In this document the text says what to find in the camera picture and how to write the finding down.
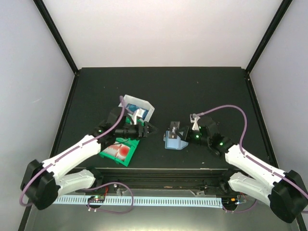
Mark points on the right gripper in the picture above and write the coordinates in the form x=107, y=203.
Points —
x=186, y=137

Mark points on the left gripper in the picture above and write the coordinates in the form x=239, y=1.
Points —
x=150, y=132

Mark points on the black vip card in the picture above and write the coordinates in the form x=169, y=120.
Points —
x=173, y=128

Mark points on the blue card holder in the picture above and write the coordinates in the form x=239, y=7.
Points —
x=173, y=143

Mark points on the green front bin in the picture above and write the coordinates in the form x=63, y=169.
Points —
x=118, y=161

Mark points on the green bin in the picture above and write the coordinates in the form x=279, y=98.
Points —
x=118, y=161
x=126, y=141

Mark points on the white bin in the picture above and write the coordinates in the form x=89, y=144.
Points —
x=140, y=103

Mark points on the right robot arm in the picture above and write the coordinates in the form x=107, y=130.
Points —
x=284, y=192

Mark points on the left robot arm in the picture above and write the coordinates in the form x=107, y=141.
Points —
x=45, y=181

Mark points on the blue cards stack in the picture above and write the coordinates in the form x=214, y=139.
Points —
x=132, y=108

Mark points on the red white cards stack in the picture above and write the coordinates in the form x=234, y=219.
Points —
x=118, y=151

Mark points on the small circuit board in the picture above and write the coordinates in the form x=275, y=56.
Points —
x=97, y=199

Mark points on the black aluminium frame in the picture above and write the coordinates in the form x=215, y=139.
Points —
x=180, y=55

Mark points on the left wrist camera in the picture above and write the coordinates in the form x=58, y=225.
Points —
x=137, y=115

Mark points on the white slotted cable duct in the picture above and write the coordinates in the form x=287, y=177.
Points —
x=142, y=201

